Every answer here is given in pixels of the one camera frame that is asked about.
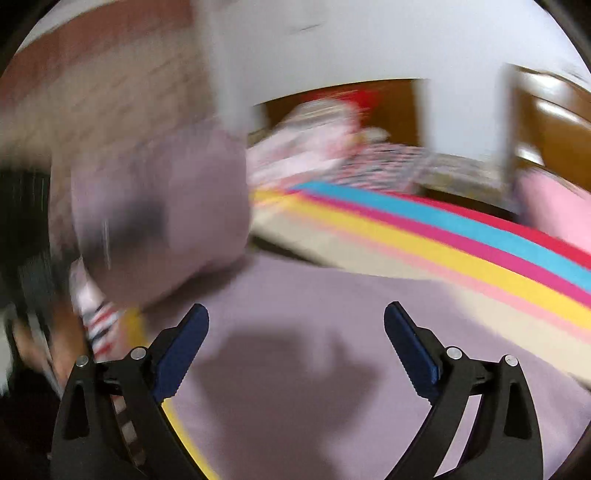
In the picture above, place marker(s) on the red pillow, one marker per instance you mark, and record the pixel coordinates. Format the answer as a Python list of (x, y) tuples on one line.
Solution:
[(360, 99)]

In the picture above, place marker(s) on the pink bed sheet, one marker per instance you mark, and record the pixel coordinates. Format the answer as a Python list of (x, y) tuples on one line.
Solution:
[(554, 207)]

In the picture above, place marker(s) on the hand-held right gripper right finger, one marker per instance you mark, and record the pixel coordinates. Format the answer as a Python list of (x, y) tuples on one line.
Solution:
[(411, 348)]

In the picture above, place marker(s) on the glossy wooden headboard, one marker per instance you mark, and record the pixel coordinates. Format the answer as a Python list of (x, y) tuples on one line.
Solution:
[(554, 124)]

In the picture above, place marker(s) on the floral striped curtain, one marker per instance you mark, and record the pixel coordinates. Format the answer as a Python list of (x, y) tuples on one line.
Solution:
[(92, 92)]

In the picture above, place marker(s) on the nightstand with floral cover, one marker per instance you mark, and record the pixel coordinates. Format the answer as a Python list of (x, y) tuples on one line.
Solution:
[(461, 177)]

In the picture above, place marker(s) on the colourful striped blanket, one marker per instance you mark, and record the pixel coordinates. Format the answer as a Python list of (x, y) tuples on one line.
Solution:
[(461, 258)]

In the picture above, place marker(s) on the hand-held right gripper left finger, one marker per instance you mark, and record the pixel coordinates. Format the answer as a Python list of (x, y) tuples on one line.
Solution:
[(180, 350)]

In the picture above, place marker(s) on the plaid cloth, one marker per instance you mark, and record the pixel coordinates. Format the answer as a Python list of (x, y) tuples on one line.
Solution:
[(383, 168)]

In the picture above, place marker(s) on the dark wooden headboard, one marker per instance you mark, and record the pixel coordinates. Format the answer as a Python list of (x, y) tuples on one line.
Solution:
[(401, 115)]

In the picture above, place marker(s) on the person's left forearm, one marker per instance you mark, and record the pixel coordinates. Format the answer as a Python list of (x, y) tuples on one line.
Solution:
[(60, 350)]

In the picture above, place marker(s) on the pink floral quilt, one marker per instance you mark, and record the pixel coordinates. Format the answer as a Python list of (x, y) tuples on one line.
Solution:
[(295, 161)]

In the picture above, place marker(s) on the purple pants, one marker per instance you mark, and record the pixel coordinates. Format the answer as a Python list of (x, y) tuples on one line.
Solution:
[(300, 300)]

